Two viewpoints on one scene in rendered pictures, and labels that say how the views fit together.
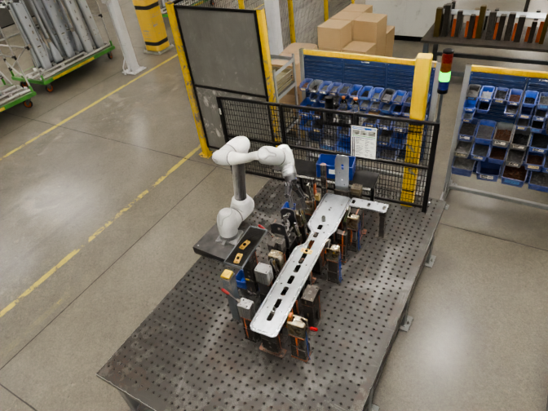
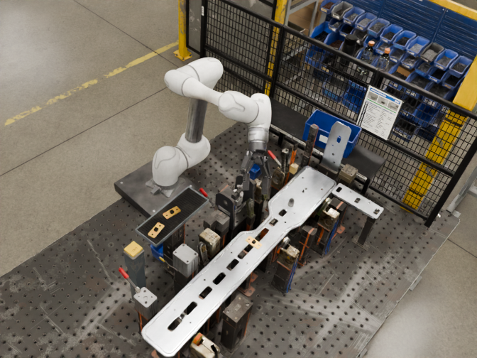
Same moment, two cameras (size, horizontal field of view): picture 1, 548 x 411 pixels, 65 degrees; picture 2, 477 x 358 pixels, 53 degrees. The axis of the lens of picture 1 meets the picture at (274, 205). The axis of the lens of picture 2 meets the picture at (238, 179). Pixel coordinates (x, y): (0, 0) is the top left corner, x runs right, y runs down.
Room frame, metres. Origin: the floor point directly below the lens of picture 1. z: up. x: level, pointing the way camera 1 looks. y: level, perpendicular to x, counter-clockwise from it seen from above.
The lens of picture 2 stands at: (0.65, -0.13, 2.99)
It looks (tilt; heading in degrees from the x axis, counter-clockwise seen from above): 47 degrees down; 2
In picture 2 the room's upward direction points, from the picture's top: 7 degrees clockwise
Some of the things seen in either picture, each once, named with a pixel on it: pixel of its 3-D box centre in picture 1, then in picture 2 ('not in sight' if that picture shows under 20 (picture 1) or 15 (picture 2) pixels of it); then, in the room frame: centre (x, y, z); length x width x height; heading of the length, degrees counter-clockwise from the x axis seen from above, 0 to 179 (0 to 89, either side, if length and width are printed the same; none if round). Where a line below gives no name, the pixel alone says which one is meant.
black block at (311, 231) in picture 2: (342, 246); (304, 246); (2.25, -0.47, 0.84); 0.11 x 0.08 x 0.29; 59
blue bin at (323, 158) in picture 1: (336, 166); (331, 133); (2.93, -0.56, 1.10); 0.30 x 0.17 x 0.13; 67
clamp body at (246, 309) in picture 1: (249, 320); (147, 316); (1.68, 0.26, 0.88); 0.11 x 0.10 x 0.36; 59
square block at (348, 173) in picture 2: (355, 203); (341, 190); (2.67, -0.67, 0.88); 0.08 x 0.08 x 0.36; 59
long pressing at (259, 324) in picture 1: (306, 254); (252, 246); (2.08, -0.18, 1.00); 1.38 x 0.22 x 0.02; 149
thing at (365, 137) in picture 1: (364, 142); (378, 112); (2.93, -0.79, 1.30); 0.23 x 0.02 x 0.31; 59
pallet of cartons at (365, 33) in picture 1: (357, 50); not in sight; (6.88, -1.70, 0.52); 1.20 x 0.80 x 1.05; 142
